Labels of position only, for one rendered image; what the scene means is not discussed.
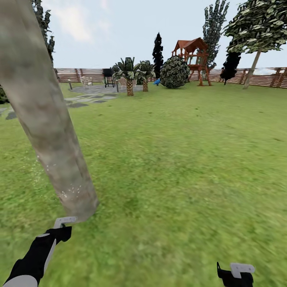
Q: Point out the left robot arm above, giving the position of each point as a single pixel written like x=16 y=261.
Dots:
x=28 y=271

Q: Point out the charcoal grill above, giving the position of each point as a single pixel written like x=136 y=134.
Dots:
x=107 y=72

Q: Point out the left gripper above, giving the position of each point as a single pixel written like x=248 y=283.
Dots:
x=64 y=233

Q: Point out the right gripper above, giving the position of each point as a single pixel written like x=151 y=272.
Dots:
x=230 y=281

